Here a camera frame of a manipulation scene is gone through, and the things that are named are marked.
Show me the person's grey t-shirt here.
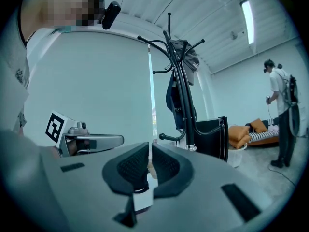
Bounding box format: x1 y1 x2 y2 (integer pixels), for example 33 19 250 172
0 8 31 132

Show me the black scooter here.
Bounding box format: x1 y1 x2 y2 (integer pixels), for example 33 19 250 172
137 12 225 152

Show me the orange cushion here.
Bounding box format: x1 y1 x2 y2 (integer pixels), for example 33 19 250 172
228 125 251 142
250 118 268 133
229 134 253 148

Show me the person's left hand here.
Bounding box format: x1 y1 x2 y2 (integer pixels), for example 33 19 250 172
68 139 78 156

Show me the ceiling tube light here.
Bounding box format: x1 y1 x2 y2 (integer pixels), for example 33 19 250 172
240 0 254 45

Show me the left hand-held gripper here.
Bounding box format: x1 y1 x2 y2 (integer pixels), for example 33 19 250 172
45 110 125 158

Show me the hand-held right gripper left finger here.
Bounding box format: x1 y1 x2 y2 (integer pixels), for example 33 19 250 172
101 141 150 196

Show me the white wire basket table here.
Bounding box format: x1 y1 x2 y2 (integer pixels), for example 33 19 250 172
227 123 249 168

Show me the orange daybed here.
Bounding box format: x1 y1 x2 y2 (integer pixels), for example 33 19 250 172
246 123 281 146

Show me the striped blanket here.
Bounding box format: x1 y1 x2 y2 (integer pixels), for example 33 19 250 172
248 126 281 141

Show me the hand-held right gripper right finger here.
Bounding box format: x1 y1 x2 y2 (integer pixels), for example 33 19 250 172
152 144 194 199

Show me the grey baseball cap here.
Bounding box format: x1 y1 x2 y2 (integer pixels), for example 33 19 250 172
170 39 201 86

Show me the black head-worn camera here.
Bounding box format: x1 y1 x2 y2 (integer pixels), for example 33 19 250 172
101 1 121 30

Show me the person's head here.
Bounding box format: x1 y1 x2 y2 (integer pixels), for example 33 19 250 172
20 0 107 42

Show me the white roller blind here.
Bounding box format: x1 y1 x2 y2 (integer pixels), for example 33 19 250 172
148 44 213 140
24 30 155 145

